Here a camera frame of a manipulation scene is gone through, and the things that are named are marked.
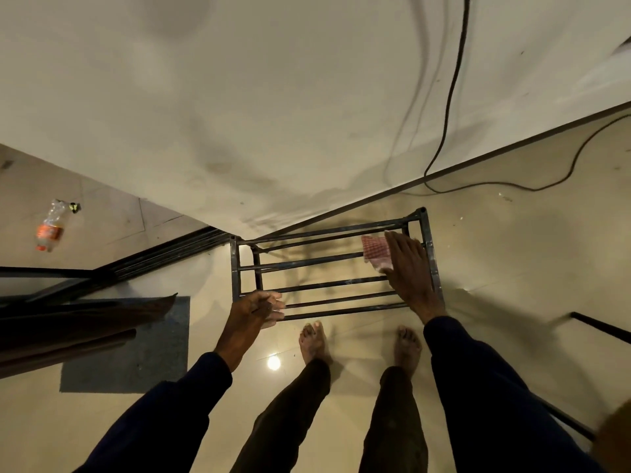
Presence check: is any person's left hand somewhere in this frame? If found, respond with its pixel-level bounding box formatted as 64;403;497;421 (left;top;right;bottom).
223;290;287;343

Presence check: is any person's right hand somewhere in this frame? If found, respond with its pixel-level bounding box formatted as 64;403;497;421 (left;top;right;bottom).
381;230;447;317

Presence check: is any red checked cloth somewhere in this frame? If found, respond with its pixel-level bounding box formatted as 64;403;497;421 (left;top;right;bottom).
361;235;394;272

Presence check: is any black metal rack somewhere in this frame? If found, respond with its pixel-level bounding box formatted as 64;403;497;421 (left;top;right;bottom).
230;207;444;322

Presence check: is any person's left forearm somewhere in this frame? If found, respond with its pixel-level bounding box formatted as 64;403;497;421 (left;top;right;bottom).
73;334;248;473

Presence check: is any person's right forearm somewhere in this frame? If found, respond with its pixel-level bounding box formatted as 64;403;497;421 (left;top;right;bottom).
416;304;608;473

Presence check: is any person's left foot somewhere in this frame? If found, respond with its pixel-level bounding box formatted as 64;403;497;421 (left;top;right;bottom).
299;320;333;366

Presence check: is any person's foot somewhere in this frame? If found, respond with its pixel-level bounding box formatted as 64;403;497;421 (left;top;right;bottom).
299;320;333;366
393;325;423;376

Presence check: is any person's right foot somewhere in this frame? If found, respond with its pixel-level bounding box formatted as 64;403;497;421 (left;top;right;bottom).
393;325;423;376

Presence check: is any person's left leg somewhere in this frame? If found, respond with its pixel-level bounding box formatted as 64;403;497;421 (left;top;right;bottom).
230;358;332;473

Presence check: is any person's leg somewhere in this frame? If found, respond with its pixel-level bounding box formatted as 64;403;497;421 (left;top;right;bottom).
230;358;332;473
358;365;429;473

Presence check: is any black door track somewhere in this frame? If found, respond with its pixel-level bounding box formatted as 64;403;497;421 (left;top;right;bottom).
0;226;232;307

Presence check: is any grey floor mat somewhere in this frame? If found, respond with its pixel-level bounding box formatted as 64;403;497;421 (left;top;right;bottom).
59;296;191;394

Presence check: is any person's right leg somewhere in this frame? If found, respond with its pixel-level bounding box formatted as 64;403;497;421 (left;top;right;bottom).
358;365;429;473

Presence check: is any brown wooden door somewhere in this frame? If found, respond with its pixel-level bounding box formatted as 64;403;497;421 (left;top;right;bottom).
0;292;178;380

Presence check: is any clear plastic bottle orange label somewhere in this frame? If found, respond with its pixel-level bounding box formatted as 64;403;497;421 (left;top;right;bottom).
35;200;70;253

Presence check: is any black cable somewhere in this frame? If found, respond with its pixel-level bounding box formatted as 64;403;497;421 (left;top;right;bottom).
423;0;631;195

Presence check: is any black metal frame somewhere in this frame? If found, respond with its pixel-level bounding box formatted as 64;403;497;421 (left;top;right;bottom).
535;311;631;442

